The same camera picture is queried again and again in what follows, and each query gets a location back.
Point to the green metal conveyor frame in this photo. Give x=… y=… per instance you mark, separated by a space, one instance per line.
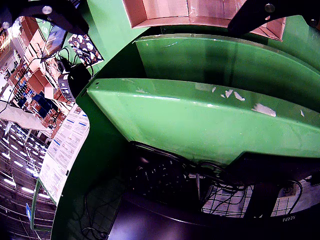
x=200 y=120

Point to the blue sign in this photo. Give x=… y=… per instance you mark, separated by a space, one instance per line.
x=28 y=211

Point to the black device with labels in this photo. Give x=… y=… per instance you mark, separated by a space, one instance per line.
x=77 y=82

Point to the printed instruction sheet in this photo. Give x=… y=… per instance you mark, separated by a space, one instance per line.
x=65 y=145

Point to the warehouse shelving with boxes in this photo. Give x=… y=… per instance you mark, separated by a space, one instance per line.
x=32 y=82

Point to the large shallow cardboard tray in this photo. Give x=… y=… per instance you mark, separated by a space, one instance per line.
x=162 y=10

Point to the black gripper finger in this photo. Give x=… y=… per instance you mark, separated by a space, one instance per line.
x=247 y=20
x=67 y=20

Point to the black white patterned mouse pad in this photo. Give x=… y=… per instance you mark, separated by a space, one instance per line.
x=86 y=50

